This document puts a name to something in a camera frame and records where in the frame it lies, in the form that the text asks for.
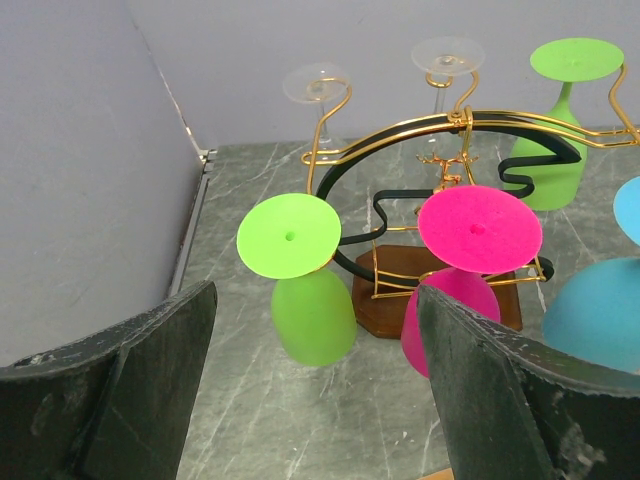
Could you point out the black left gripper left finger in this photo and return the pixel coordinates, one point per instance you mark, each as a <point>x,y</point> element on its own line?
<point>116,404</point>

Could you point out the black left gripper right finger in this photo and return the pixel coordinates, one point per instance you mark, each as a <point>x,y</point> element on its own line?
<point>513,408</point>

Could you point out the blue plastic wine glass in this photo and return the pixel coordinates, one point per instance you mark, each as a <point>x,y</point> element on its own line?
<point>595,315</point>

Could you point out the pink plastic wine glass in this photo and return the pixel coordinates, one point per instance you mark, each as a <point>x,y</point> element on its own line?
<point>477,231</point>

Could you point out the light green plastic wine glass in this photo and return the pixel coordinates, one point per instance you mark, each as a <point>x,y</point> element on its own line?
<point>292,238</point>

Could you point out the clear wine glass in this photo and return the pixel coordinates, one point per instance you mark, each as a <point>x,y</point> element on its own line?
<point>442,59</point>

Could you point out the clear glass hanging on rack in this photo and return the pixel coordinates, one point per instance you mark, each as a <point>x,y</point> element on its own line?
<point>322,84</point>

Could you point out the gold wire wine glass rack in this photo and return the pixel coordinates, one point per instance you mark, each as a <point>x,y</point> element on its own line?
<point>385,276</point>

